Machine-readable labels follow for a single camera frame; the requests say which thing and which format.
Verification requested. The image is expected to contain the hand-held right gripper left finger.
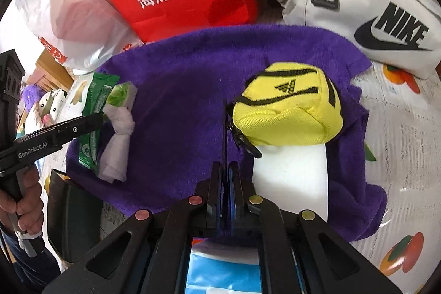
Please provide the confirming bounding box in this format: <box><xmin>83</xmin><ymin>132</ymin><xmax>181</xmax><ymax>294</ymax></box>
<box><xmin>41</xmin><ymin>161</ymin><xmax>228</xmax><ymax>294</ymax></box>

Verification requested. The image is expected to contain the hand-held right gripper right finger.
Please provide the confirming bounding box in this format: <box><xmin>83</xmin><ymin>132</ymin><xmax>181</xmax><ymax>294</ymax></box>
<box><xmin>228</xmin><ymin>161</ymin><xmax>402</xmax><ymax>294</ymax></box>

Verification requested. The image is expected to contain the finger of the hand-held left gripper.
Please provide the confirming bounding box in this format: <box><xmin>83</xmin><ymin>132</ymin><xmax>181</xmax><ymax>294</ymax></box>
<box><xmin>56</xmin><ymin>113</ymin><xmax>104</xmax><ymax>144</ymax></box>

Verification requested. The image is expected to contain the green wet wipe packet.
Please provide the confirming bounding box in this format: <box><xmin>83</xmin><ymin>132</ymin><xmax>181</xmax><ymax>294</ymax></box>
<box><xmin>78</xmin><ymin>72</ymin><xmax>120</xmax><ymax>175</ymax></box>

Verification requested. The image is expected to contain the white tissue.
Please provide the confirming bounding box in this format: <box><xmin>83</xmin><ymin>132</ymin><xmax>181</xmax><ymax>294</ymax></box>
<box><xmin>97</xmin><ymin>104</ymin><xmax>135</xmax><ymax>183</ymax></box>

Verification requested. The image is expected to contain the green tissue pack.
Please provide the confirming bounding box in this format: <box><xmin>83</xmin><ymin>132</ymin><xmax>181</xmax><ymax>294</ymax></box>
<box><xmin>105</xmin><ymin>81</ymin><xmax>138</xmax><ymax>109</ymax></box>

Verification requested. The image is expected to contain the white face mask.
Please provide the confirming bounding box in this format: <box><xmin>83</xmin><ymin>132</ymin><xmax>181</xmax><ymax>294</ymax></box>
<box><xmin>252</xmin><ymin>142</ymin><xmax>329</xmax><ymax>223</ymax></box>

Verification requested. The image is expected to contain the yellow pouch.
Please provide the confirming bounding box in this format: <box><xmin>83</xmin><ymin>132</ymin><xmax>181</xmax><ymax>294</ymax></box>
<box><xmin>222</xmin><ymin>61</ymin><xmax>344</xmax><ymax>177</ymax></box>

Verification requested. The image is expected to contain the person's left hand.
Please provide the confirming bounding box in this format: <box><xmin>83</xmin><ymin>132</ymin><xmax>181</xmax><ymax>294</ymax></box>
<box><xmin>0</xmin><ymin>164</ymin><xmax>46</xmax><ymax>237</ymax></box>

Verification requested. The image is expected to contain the spotted plush toy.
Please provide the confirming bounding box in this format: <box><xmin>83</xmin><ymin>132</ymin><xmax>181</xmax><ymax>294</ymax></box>
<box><xmin>35</xmin><ymin>89</ymin><xmax>68</xmax><ymax>129</ymax></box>

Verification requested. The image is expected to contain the purple plush toy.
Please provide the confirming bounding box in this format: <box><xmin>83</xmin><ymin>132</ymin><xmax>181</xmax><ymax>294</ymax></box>
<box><xmin>19</xmin><ymin>83</ymin><xmax>42</xmax><ymax>106</ymax></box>

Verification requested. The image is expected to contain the wooden headboard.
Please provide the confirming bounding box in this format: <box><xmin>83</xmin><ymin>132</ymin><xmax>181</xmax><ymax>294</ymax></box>
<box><xmin>35</xmin><ymin>49</ymin><xmax>75</xmax><ymax>92</ymax></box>

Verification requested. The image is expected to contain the blue and white box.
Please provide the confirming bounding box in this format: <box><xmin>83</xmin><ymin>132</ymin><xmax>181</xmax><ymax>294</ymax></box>
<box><xmin>185</xmin><ymin>236</ymin><xmax>263</xmax><ymax>294</ymax></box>

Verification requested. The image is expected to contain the purple towel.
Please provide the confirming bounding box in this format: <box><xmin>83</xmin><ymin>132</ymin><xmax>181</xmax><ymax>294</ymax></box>
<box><xmin>65</xmin><ymin>23</ymin><xmax>389</xmax><ymax>244</ymax></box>

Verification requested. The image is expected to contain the dark tin box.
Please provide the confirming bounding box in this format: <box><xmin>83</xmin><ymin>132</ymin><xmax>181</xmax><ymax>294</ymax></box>
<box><xmin>46</xmin><ymin>169</ymin><xmax>104</xmax><ymax>264</ymax></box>

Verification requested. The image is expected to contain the white plastic shopping bag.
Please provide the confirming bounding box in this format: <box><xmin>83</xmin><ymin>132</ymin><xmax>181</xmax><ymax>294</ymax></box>
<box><xmin>14</xmin><ymin>0</ymin><xmax>146</xmax><ymax>76</ymax></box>

